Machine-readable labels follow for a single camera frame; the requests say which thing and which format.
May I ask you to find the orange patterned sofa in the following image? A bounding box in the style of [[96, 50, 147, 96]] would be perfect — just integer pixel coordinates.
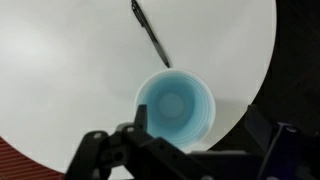
[[0, 138, 64, 180]]

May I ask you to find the black pen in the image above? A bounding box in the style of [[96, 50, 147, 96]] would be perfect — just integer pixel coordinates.
[[131, 0, 170, 68]]

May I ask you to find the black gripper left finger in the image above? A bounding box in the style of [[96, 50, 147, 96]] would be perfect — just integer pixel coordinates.
[[64, 105, 214, 180]]

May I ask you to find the blue plastic cup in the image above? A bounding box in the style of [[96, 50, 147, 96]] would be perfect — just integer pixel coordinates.
[[135, 69, 216, 151]]

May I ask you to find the white round side table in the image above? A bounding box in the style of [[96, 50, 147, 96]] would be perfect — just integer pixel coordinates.
[[0, 0, 277, 171]]

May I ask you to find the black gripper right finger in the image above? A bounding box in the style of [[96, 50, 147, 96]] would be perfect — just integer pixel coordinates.
[[244, 105, 320, 180]]

